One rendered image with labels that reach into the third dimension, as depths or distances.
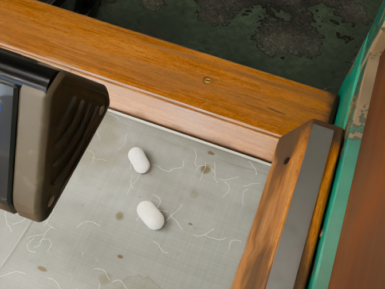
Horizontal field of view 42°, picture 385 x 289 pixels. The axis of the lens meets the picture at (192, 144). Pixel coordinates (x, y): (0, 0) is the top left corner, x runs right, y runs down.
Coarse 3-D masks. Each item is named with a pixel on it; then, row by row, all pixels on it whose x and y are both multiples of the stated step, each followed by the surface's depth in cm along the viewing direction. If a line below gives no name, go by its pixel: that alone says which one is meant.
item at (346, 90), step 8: (368, 32) 60; (360, 48) 62; (360, 56) 59; (360, 64) 58; (352, 72) 61; (344, 80) 67; (352, 80) 58; (344, 88) 65; (352, 88) 56; (344, 96) 62; (352, 96) 55; (344, 104) 58; (336, 112) 64; (344, 112) 56; (336, 120) 62; (344, 120) 54; (344, 128) 53
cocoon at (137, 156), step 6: (132, 150) 59; (138, 150) 59; (132, 156) 59; (138, 156) 59; (144, 156) 59; (132, 162) 59; (138, 162) 59; (144, 162) 59; (138, 168) 59; (144, 168) 59
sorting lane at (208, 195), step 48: (96, 144) 62; (144, 144) 62; (192, 144) 62; (96, 192) 59; (144, 192) 59; (192, 192) 59; (240, 192) 59; (0, 240) 55; (48, 240) 55; (96, 240) 56; (144, 240) 56; (192, 240) 56; (240, 240) 56; (0, 288) 53; (48, 288) 53; (96, 288) 53; (144, 288) 53; (192, 288) 54
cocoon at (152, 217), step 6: (144, 204) 56; (150, 204) 56; (138, 210) 56; (144, 210) 56; (150, 210) 55; (156, 210) 56; (144, 216) 55; (150, 216) 55; (156, 216) 55; (162, 216) 56; (144, 222) 56; (150, 222) 55; (156, 222) 55; (162, 222) 55; (150, 228) 56; (156, 228) 55
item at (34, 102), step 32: (0, 64) 21; (32, 64) 21; (0, 96) 21; (32, 96) 21; (64, 96) 22; (96, 96) 26; (0, 128) 22; (32, 128) 21; (64, 128) 23; (96, 128) 27; (0, 160) 23; (32, 160) 22; (64, 160) 25; (0, 192) 23; (32, 192) 23
